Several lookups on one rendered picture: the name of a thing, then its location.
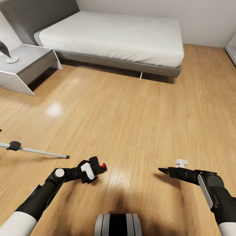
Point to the nightstand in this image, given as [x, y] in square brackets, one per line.
[32, 61]

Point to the bed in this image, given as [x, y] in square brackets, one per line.
[139, 43]

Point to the camera tripod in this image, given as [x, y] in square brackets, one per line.
[14, 145]

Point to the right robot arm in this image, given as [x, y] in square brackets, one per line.
[219, 200]

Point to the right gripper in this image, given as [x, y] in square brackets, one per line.
[176, 172]

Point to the digital camera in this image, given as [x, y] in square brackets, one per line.
[96, 168]

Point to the robot trunk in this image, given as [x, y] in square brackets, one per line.
[118, 225]

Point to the table lamp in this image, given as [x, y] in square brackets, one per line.
[4, 50]

